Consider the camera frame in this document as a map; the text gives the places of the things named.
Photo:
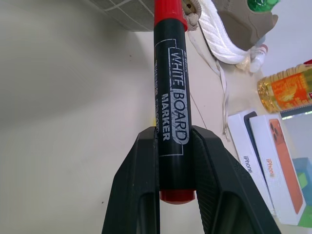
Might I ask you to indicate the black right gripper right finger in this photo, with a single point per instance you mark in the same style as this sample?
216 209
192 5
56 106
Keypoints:
219 180

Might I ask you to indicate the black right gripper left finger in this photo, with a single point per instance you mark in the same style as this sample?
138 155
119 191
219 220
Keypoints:
126 185

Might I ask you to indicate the red whiteboard marker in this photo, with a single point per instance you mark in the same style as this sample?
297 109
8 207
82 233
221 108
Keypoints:
170 102

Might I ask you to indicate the white iPhone box dark phone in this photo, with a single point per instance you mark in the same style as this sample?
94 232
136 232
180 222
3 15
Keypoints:
246 146

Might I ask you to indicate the white iPhone box orange phone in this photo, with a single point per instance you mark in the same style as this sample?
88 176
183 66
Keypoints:
280 168

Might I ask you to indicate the light blue box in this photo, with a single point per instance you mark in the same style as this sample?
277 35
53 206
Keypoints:
303 175

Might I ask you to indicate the white shoelace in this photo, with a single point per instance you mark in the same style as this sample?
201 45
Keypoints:
219 80

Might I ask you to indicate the spiral notebook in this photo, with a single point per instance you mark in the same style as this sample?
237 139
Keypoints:
296 112

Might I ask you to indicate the yellow cooking oil bottle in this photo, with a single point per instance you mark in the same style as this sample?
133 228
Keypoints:
285 90

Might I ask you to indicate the small white bottle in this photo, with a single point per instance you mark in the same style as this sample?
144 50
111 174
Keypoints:
259 58

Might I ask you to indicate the beige sneaker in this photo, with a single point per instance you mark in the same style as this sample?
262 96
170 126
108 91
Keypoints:
229 26

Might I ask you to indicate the green plastic bottle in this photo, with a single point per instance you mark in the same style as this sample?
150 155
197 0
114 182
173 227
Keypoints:
262 5

